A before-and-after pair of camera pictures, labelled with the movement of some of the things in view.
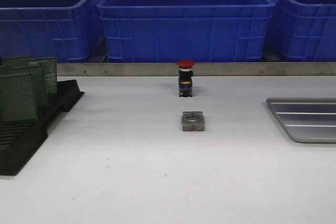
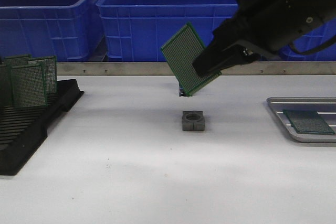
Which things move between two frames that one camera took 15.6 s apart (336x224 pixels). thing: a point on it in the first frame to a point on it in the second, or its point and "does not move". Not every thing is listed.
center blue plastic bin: x=205 y=21 does not move
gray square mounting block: x=192 y=121 does not move
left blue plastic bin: x=56 y=19 does not move
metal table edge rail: x=200 y=69 does not move
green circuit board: x=39 y=86 to x=181 y=52
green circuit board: x=17 y=98 to x=308 y=121
